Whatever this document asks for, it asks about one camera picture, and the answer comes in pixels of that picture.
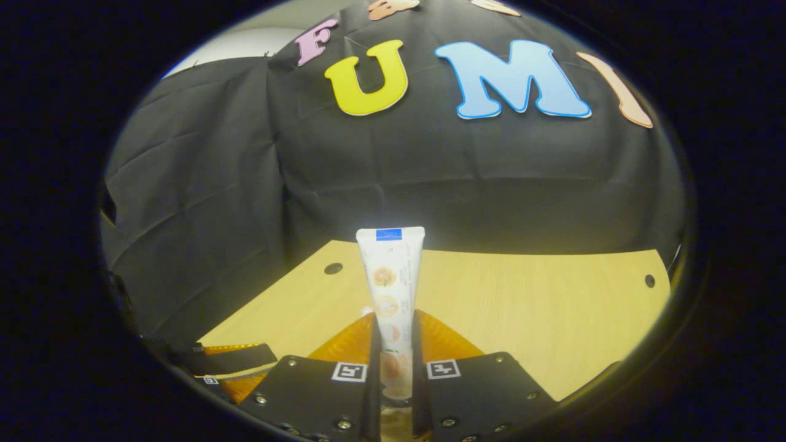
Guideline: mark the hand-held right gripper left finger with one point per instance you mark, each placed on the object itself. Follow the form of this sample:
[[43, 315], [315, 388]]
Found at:
[[374, 368]]

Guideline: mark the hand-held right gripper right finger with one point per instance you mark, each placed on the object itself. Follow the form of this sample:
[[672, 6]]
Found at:
[[419, 380]]

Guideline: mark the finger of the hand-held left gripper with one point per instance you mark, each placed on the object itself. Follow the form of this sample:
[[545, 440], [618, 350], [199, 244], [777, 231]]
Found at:
[[242, 387], [239, 361]]

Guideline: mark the white toothpaste tube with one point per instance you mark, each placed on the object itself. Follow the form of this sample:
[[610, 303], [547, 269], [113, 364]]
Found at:
[[390, 276]]

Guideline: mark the black backdrop cloth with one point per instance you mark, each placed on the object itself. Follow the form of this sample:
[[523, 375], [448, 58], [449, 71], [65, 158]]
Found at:
[[491, 184]]

